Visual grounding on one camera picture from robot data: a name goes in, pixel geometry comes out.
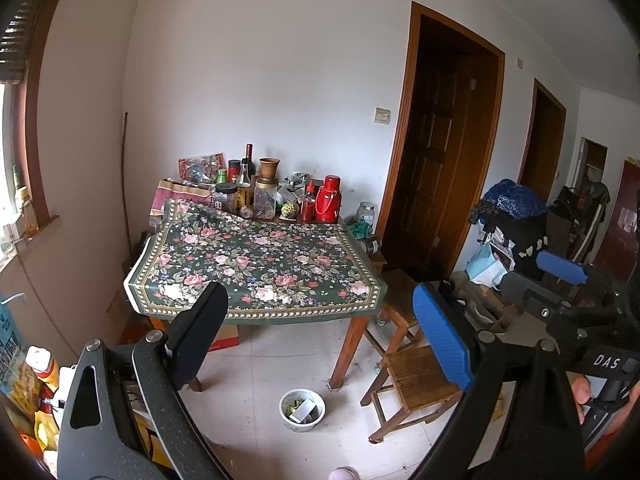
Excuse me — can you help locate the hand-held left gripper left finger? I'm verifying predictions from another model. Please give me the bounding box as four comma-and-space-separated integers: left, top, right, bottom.
57, 281, 236, 480

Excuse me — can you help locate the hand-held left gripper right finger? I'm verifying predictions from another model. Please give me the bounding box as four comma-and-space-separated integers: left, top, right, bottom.
412, 282, 586, 480

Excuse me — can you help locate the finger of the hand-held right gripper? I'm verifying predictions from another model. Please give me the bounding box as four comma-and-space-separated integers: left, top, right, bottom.
536, 251, 640, 311
500, 271, 621, 338

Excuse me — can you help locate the white bowl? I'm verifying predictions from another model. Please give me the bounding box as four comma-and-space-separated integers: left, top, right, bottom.
278, 388, 327, 432

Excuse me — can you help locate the white paper sheet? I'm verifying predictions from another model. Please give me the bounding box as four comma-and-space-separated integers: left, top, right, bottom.
291, 399, 318, 422

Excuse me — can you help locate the person's right hand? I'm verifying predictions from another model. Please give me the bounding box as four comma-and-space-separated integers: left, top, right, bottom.
571, 376, 593, 426

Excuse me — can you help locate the red white cardboard box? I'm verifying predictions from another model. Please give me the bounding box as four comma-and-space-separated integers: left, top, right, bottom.
207, 324, 241, 353

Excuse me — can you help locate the wooden stool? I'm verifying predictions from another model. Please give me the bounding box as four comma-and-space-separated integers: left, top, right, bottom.
365, 267, 426, 356
360, 342, 463, 443

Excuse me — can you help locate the black clothes pile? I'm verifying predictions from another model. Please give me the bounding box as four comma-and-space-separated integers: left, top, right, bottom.
470, 205, 551, 273

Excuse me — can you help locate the light blue bag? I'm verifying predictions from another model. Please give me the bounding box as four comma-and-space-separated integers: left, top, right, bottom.
466, 242, 508, 288

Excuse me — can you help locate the hanging dark coat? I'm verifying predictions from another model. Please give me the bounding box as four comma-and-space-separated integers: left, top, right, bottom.
550, 180, 612, 263

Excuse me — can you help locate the blue patterned cloth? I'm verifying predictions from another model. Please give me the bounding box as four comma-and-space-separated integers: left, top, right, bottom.
482, 178, 548, 221

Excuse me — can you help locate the red door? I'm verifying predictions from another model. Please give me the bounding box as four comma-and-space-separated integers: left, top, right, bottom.
597, 160, 640, 281

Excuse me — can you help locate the floral tablecloth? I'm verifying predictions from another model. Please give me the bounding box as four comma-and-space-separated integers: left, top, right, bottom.
123, 197, 389, 322

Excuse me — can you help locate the wooden table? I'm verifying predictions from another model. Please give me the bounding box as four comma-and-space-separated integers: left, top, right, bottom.
125, 180, 391, 391

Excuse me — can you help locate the white framed doorway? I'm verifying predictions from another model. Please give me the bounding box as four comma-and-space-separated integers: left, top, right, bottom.
575, 136, 610, 186

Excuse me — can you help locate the dark wooden door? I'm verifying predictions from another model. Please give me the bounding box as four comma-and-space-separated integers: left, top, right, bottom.
375, 1, 506, 281
517, 78, 567, 206

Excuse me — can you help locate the black lidded jar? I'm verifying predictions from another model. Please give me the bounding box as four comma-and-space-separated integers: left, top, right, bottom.
215, 183, 240, 215

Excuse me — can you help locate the striped cloth bag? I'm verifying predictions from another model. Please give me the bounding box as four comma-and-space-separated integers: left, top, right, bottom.
150, 179, 213, 228

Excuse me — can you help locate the gold lidded clear jar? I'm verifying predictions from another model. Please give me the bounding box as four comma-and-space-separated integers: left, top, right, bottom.
253, 178, 279, 220

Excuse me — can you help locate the clear liquor bottle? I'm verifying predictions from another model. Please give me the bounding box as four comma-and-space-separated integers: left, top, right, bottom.
237, 158, 253, 206

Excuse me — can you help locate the orange bottle white cap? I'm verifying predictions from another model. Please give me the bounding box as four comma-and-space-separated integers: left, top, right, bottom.
25, 346, 61, 393

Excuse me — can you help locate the red snack bag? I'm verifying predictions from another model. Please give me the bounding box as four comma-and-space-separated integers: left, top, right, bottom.
178, 152, 226, 183

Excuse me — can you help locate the red sauce bottle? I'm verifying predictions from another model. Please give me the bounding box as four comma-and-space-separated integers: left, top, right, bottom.
301, 181, 318, 223

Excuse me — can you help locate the thin wooden pole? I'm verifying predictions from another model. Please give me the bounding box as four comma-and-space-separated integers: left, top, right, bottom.
123, 112, 132, 251

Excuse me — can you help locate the red thermos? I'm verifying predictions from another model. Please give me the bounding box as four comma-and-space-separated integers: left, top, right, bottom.
316, 175, 342, 224

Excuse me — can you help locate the yellow snack bag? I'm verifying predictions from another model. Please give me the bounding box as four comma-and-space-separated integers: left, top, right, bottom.
32, 410, 61, 453
10, 375, 43, 413

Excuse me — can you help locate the blue printed bag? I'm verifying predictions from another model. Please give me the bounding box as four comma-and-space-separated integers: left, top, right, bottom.
0, 305, 28, 401

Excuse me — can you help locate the yellow oil bottle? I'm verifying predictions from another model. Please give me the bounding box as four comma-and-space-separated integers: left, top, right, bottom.
15, 186, 38, 236

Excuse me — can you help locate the window blind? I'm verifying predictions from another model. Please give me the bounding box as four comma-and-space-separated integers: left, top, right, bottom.
0, 0, 38, 86

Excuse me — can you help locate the wooden window frame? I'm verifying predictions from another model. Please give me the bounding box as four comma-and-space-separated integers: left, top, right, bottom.
0, 0, 81, 271

